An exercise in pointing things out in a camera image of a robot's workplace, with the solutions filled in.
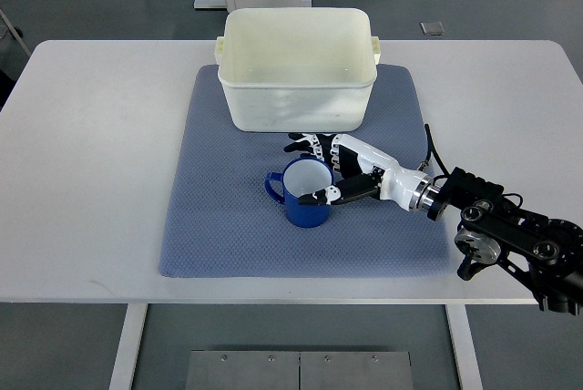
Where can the blue enamel mug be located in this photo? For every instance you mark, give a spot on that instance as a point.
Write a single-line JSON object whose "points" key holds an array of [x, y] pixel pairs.
{"points": [[295, 187]]}

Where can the white table left leg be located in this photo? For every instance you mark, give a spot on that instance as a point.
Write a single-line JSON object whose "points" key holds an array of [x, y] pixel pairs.
{"points": [[128, 347]]}

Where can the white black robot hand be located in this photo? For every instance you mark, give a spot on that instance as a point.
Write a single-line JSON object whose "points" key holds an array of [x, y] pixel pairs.
{"points": [[365, 171]]}

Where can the blue textured mat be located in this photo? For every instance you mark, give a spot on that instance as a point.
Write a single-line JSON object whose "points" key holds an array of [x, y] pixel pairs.
{"points": [[221, 221]]}

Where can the white table leg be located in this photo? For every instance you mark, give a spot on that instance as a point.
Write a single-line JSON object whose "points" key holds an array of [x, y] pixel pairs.
{"points": [[463, 347], [128, 347]]}

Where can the white plastic box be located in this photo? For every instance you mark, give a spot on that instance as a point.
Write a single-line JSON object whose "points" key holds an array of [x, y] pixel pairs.
{"points": [[297, 69]]}

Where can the white table right leg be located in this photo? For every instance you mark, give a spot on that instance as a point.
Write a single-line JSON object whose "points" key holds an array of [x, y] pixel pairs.
{"points": [[463, 347]]}

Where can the small grey floor plate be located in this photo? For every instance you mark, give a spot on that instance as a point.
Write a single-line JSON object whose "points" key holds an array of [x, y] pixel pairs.
{"points": [[434, 28]]}

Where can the grey chair leg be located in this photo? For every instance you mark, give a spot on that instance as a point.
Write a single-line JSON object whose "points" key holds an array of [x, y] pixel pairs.
{"points": [[15, 33]]}

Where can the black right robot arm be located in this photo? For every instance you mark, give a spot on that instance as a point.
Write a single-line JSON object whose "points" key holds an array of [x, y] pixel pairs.
{"points": [[542, 254]]}

